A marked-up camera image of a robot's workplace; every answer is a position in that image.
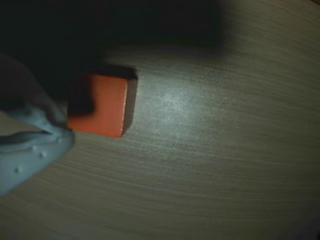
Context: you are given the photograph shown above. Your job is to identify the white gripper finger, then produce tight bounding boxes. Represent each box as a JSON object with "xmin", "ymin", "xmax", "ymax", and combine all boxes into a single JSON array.
[
  {"xmin": 0, "ymin": 101, "xmax": 76, "ymax": 197},
  {"xmin": 0, "ymin": 51, "xmax": 69, "ymax": 129}
]

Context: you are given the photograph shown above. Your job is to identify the orange cube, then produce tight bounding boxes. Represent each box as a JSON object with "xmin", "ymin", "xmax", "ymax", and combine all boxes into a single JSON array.
[{"xmin": 66, "ymin": 65, "xmax": 139, "ymax": 138}]

